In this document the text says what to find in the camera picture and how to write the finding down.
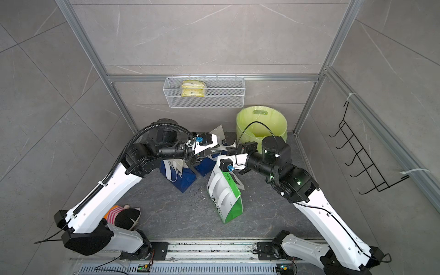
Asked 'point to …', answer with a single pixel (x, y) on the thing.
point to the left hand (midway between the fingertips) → (218, 143)
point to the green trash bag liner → (274, 118)
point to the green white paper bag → (224, 194)
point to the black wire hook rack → (379, 184)
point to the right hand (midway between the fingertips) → (232, 142)
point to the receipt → (219, 131)
